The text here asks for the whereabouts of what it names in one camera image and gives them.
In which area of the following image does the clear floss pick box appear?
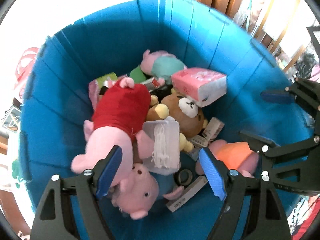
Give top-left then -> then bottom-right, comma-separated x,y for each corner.
143,116 -> 180,176

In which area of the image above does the pink pig plush orange dress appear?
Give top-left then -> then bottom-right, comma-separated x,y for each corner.
208,140 -> 259,178

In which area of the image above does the white long carton box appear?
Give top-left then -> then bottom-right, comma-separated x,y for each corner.
166,176 -> 208,212

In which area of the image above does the brown bear plush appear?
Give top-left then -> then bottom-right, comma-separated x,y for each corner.
146,93 -> 208,152

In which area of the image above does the pink tissue pack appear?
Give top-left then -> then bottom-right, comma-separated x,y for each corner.
171,67 -> 227,107

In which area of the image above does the blue plastic storage crate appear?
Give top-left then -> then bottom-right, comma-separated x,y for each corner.
20,0 -> 319,239

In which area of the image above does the pink pig plush red dress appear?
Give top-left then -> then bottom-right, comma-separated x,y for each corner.
71,77 -> 159,220

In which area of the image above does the pink pig plush teal dress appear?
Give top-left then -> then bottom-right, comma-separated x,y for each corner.
129,49 -> 187,85

